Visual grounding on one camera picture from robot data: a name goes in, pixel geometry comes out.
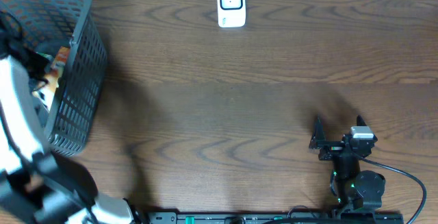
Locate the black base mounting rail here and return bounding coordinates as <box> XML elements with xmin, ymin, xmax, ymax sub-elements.
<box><xmin>145</xmin><ymin>210</ymin><xmax>404</xmax><ymax>224</ymax></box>

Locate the small orange snack box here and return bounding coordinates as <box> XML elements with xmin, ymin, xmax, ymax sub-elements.
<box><xmin>50</xmin><ymin>47</ymin><xmax>70</xmax><ymax>78</ymax></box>

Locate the white barcode scanner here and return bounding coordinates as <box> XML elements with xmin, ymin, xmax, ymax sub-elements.
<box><xmin>217</xmin><ymin>0</ymin><xmax>246</xmax><ymax>28</ymax></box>

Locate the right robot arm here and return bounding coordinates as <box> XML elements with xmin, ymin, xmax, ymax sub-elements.
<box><xmin>309</xmin><ymin>116</ymin><xmax>386</xmax><ymax>219</ymax></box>

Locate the dark grey plastic basket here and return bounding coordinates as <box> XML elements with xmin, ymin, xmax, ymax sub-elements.
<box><xmin>1</xmin><ymin>0</ymin><xmax>107</xmax><ymax>156</ymax></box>

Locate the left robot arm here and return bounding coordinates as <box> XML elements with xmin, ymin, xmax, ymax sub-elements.
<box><xmin>1</xmin><ymin>12</ymin><xmax>149</xmax><ymax>223</ymax></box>

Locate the yellow snack chip bag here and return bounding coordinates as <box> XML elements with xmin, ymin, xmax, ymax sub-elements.
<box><xmin>32</xmin><ymin>74</ymin><xmax>59</xmax><ymax>111</ymax></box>

